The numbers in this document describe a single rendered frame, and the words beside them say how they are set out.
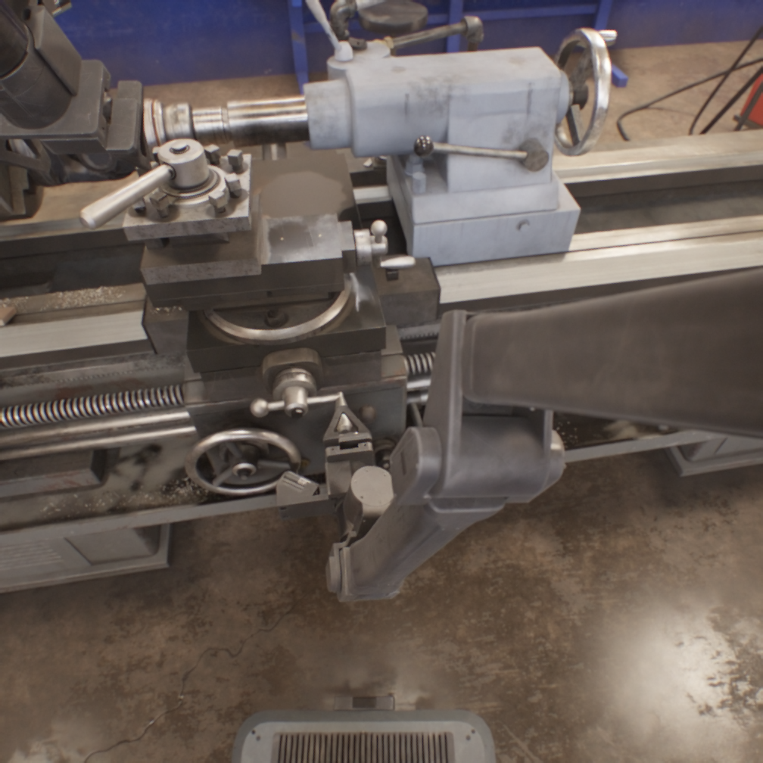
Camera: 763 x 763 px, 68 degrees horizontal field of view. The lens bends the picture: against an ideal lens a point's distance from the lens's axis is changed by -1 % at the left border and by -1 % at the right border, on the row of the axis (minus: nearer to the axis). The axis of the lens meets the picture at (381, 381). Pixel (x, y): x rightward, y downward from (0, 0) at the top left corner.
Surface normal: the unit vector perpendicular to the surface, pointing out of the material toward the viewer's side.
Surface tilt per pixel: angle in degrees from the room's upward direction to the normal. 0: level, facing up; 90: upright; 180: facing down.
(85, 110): 30
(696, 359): 79
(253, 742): 0
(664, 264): 36
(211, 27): 90
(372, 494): 13
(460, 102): 82
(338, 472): 1
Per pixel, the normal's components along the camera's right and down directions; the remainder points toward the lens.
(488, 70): -0.01, -0.64
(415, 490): 0.10, 0.86
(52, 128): 0.00, -0.17
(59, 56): 1.00, -0.01
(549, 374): -0.97, 0.02
